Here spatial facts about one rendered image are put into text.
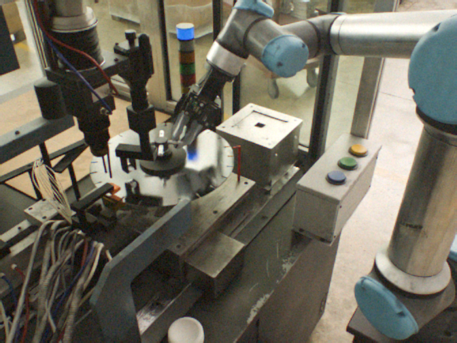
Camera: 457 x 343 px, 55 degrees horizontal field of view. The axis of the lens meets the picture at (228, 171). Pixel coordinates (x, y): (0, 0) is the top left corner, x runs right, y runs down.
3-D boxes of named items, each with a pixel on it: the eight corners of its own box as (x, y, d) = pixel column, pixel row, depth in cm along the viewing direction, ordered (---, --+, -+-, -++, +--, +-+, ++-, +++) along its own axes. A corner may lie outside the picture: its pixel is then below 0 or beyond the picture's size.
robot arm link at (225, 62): (215, 37, 93) (248, 56, 95) (205, 56, 95) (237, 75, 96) (214, 43, 86) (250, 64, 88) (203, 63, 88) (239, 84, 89)
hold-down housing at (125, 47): (146, 121, 92) (134, 24, 80) (161, 129, 89) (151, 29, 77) (124, 131, 89) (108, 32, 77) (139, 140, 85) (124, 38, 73)
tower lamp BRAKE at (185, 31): (184, 33, 118) (183, 22, 116) (197, 36, 116) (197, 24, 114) (173, 37, 115) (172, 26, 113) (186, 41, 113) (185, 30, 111)
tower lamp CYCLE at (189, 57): (185, 56, 122) (185, 45, 120) (198, 59, 120) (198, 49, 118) (175, 61, 119) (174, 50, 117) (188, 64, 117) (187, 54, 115)
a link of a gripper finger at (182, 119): (160, 149, 96) (179, 113, 93) (164, 139, 101) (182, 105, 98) (173, 155, 97) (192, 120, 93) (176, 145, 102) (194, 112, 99)
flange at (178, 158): (132, 171, 98) (130, 162, 96) (146, 144, 107) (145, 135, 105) (181, 175, 97) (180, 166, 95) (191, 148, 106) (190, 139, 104)
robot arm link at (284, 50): (328, 34, 80) (290, 9, 86) (281, 47, 75) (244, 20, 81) (319, 71, 86) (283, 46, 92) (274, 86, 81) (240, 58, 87)
